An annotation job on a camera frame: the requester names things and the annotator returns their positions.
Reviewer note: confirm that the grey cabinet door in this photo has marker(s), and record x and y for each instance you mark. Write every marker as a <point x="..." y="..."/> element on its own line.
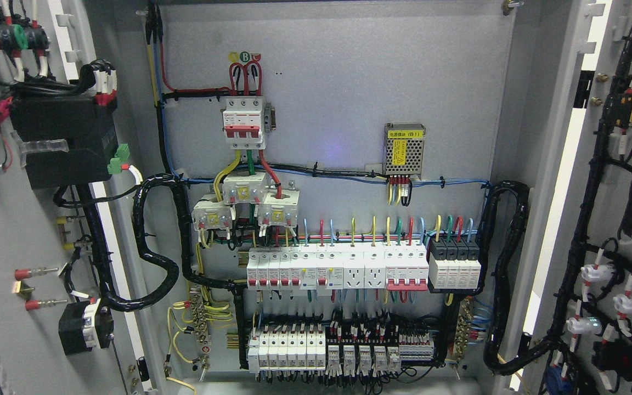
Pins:
<point x="32" y="359"/>
<point x="586" y="299"/>

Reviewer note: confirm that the row of small breakers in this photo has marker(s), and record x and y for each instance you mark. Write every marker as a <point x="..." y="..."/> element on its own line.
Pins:
<point x="296" y="268"/>

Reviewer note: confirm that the red main circuit breaker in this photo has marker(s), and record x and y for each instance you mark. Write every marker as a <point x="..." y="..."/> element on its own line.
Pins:
<point x="244" y="123"/>

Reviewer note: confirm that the lower white breaker row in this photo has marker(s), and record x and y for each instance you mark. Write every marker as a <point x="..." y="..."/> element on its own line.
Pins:
<point x="297" y="347"/>

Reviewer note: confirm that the black white surge protector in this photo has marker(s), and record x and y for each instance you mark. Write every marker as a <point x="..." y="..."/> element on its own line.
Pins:
<point x="453" y="266"/>

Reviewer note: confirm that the red four-pole circuit breaker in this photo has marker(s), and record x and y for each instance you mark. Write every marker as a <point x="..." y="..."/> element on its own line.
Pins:
<point x="406" y="268"/>

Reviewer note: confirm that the relay terminal row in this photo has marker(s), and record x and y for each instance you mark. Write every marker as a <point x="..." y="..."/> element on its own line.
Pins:
<point x="375" y="349"/>

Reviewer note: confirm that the red terminal post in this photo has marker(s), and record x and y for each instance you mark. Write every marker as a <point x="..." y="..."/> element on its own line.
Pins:
<point x="25" y="291"/>

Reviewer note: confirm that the grey cabinet body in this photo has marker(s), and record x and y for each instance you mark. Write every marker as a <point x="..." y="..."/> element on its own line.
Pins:
<point x="493" y="91"/>

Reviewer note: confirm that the black digital power meter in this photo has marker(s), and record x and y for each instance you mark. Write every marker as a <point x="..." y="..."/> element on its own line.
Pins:
<point x="65" y="140"/>

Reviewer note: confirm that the yellow terminal post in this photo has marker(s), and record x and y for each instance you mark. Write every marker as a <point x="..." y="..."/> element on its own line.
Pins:
<point x="64" y="225"/>

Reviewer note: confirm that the white rotary selector switch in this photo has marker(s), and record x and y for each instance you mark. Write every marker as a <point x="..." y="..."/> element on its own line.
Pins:
<point x="85" y="325"/>

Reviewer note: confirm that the metal mesh power supply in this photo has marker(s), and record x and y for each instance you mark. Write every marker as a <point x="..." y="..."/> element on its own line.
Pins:
<point x="404" y="149"/>

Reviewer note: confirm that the white current transformers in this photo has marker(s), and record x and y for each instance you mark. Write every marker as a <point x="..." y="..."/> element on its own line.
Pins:
<point x="240" y="192"/>

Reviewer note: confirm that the white socket modules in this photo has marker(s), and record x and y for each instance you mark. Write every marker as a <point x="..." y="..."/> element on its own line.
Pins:
<point x="364" y="267"/>

